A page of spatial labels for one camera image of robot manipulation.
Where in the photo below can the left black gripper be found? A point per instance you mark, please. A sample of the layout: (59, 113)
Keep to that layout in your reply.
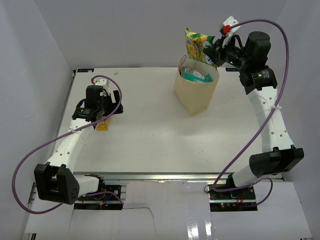
(112, 105)

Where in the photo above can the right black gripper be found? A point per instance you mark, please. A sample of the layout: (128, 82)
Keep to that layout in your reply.
(215, 53)

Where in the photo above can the green yellow snack packet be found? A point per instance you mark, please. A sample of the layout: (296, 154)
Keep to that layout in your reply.
(195, 45)

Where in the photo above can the yellow candy packet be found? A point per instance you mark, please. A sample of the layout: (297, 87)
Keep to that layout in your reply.
(103, 125)

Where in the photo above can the teal snack packet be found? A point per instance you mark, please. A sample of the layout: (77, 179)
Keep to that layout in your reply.
(194, 76)

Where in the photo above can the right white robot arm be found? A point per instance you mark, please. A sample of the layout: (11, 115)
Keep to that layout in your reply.
(279, 154)

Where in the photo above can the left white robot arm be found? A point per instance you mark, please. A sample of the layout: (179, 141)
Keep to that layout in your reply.
(55, 179)

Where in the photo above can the brown paper bag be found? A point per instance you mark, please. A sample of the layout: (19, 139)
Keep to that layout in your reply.
(195, 97)

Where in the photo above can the white paper sheet front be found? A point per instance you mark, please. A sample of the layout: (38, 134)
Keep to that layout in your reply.
(176, 211)

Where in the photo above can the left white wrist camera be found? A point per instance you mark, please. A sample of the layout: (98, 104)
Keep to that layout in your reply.
(101, 81)

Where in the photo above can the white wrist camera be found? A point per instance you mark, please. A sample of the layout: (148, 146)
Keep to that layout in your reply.
(227, 31)
(101, 81)

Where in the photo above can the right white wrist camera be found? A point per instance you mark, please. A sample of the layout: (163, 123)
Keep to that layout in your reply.
(227, 31)

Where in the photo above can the aluminium table frame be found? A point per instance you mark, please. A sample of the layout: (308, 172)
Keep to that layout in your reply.
(155, 138)

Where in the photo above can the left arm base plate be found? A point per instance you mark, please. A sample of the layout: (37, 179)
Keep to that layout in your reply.
(105, 201)

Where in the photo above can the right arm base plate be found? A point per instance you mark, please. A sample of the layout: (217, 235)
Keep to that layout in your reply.
(242, 200)

